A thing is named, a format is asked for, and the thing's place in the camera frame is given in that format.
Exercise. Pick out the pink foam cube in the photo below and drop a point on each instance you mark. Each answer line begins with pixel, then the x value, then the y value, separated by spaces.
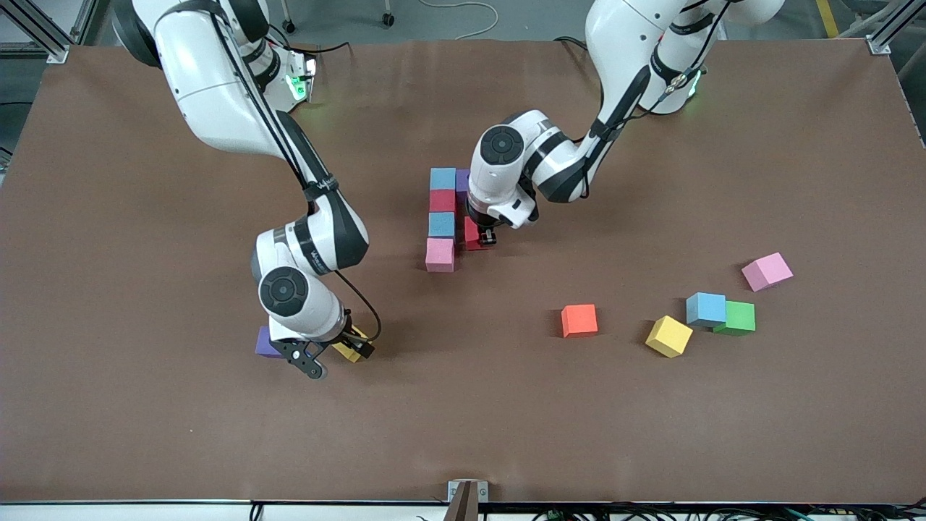
pixel 767 271
pixel 440 255

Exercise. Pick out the white table edge rail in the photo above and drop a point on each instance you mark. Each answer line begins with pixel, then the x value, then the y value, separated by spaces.
pixel 145 512

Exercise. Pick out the yellow foam cube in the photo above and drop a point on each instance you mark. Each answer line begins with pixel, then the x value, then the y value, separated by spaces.
pixel 350 352
pixel 668 336

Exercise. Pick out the metal table edge bracket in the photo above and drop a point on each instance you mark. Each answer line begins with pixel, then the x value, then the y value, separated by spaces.
pixel 467 492

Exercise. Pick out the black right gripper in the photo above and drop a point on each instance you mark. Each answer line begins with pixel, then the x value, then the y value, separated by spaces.
pixel 354 337

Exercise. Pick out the blue foam cube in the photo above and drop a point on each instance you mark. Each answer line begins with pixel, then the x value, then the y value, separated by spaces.
pixel 442 224
pixel 443 179
pixel 706 309

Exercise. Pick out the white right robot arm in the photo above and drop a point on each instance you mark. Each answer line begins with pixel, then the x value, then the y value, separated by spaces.
pixel 217 101

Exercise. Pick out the orange foam cube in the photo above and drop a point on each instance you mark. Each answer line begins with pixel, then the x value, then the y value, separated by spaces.
pixel 579 320

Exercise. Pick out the purple foam cube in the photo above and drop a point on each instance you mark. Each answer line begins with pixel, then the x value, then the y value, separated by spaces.
pixel 265 344
pixel 461 182

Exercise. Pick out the aluminium frame profile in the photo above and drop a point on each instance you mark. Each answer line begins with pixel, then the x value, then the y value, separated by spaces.
pixel 32 51
pixel 899 23

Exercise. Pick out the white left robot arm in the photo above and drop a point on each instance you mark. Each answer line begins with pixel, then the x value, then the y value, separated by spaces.
pixel 506 166

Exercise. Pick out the green foam cube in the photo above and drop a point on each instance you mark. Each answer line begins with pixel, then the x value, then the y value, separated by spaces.
pixel 742 317

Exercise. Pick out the brown table mat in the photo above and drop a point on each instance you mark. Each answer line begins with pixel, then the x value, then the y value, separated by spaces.
pixel 506 420

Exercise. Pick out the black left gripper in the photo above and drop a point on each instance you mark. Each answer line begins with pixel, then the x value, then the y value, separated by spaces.
pixel 478 214

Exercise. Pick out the red foam cube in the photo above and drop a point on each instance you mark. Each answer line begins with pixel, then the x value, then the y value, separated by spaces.
pixel 472 237
pixel 443 200

